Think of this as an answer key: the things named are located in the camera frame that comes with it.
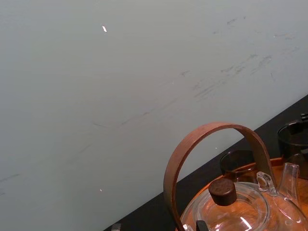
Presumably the smoked glass cup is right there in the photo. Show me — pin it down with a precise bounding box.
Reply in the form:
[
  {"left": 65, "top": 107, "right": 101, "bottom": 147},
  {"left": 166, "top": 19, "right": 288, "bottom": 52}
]
[
  {"left": 219, "top": 150, "right": 260, "bottom": 184},
  {"left": 277, "top": 121, "right": 308, "bottom": 180}
]

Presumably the round brown wooden tray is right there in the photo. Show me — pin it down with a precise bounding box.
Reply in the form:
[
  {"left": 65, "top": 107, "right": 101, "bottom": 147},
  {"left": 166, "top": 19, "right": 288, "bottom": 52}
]
[{"left": 177, "top": 157, "right": 308, "bottom": 231}]

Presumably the black table cloth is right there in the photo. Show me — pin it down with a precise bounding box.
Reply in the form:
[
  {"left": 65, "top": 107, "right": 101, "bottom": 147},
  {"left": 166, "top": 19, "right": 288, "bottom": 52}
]
[{"left": 103, "top": 93, "right": 308, "bottom": 231}]

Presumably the glass lid with brown knob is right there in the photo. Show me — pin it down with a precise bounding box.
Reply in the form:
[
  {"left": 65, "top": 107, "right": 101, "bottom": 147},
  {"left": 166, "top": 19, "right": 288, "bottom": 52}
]
[{"left": 192, "top": 178, "right": 268, "bottom": 230}]

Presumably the glass teapot with wooden handle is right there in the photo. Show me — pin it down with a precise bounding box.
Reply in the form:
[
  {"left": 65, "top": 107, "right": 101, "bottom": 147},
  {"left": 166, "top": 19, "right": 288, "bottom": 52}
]
[{"left": 163, "top": 121, "right": 308, "bottom": 231}]

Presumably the plain pale wall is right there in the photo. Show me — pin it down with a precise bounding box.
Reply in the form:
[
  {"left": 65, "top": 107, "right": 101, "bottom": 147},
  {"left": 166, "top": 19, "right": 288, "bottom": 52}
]
[{"left": 0, "top": 0, "right": 308, "bottom": 231}]

